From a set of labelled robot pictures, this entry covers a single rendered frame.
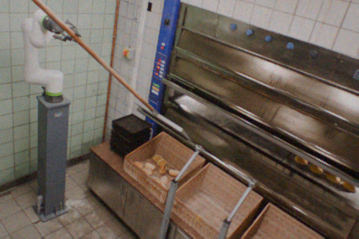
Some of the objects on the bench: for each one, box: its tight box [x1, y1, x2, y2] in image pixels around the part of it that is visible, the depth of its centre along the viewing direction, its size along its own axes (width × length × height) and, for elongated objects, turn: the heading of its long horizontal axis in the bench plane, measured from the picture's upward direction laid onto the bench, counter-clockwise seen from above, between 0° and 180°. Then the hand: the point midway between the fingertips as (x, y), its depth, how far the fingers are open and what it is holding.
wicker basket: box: [123, 132, 205, 205], centre depth 287 cm, size 49×56×28 cm
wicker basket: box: [172, 163, 263, 239], centre depth 254 cm, size 49×56×28 cm
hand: (73, 36), depth 169 cm, fingers closed on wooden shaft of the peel, 3 cm apart
